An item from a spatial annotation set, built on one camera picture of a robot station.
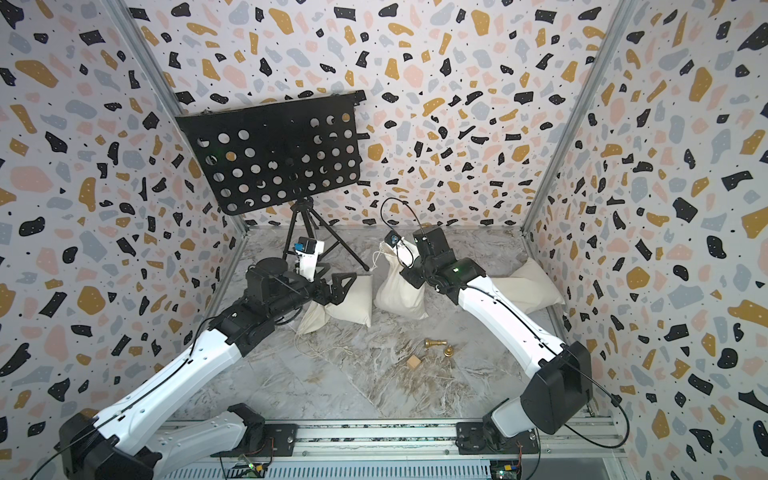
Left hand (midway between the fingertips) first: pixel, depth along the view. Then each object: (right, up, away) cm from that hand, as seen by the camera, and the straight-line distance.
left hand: (343, 269), depth 71 cm
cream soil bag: (0, -12, +19) cm, 22 cm away
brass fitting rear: (+22, -23, +17) cm, 36 cm away
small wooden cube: (+17, -27, +14) cm, 35 cm away
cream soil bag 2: (+12, -8, +13) cm, 20 cm away
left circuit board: (-23, -48, 0) cm, 54 cm away
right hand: (+16, +3, +9) cm, 19 cm away
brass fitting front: (+28, -25, +16) cm, 41 cm away
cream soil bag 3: (+56, -7, +25) cm, 62 cm away
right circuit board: (+39, -48, 0) cm, 62 cm away
